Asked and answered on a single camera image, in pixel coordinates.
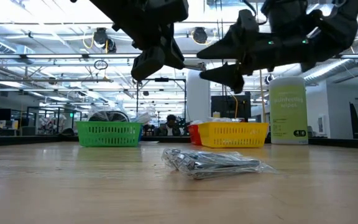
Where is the red plastic basket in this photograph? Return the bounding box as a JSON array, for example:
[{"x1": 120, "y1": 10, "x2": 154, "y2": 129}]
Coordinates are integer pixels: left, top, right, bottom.
[{"x1": 187, "y1": 124, "x2": 203, "y2": 146}]

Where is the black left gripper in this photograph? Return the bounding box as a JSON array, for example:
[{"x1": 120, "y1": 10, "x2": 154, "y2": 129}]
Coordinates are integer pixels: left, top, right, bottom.
[{"x1": 88, "y1": 0, "x2": 186, "y2": 82}]

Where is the silver nail clipper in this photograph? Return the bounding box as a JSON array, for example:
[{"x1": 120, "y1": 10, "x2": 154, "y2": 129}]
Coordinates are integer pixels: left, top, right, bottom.
[
  {"x1": 162, "y1": 148, "x2": 262, "y2": 169},
  {"x1": 178, "y1": 157, "x2": 276, "y2": 181},
  {"x1": 183, "y1": 61, "x2": 207, "y2": 72}
]

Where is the yellow plastic basket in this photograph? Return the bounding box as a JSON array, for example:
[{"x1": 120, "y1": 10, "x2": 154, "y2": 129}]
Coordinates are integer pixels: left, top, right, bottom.
[{"x1": 198, "y1": 122, "x2": 270, "y2": 149}]

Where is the black ceiling cord reel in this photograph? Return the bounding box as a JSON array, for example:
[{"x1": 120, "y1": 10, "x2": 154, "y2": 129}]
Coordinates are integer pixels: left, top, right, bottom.
[
  {"x1": 192, "y1": 27, "x2": 209, "y2": 45},
  {"x1": 93, "y1": 27, "x2": 117, "y2": 54}
]

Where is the dark background robot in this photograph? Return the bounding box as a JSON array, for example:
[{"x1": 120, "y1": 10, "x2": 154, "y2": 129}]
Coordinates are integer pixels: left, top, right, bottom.
[{"x1": 178, "y1": 116, "x2": 191, "y2": 136}]

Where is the yellow hanging cable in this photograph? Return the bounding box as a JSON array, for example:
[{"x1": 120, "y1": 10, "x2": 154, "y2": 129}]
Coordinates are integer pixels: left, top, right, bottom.
[{"x1": 258, "y1": 70, "x2": 267, "y2": 139}]

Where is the green plastic basket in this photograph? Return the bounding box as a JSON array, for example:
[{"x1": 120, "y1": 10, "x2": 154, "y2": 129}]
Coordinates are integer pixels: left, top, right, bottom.
[{"x1": 75, "y1": 121, "x2": 143, "y2": 147}]

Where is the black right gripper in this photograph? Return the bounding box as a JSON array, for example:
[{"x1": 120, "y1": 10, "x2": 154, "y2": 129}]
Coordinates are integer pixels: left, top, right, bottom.
[{"x1": 196, "y1": 8, "x2": 316, "y2": 93}]

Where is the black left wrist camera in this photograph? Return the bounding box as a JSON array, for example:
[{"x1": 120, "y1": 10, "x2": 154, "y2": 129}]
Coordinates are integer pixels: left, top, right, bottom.
[{"x1": 144, "y1": 0, "x2": 190, "y2": 24}]

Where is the person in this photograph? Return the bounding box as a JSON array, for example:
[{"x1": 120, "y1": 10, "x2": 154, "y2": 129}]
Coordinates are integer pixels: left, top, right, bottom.
[{"x1": 158, "y1": 114, "x2": 182, "y2": 137}]

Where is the white building pillar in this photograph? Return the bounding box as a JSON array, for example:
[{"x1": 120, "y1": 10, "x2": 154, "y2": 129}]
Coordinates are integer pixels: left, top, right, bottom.
[{"x1": 186, "y1": 70, "x2": 212, "y2": 124}]

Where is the black background rig frame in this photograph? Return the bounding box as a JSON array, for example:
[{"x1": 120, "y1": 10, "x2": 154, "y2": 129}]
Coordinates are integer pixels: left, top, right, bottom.
[{"x1": 135, "y1": 77, "x2": 187, "y2": 125}]

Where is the green disinfecting wipes canister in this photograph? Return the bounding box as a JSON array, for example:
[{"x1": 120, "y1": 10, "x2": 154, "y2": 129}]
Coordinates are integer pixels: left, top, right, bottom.
[{"x1": 268, "y1": 77, "x2": 309, "y2": 146}]

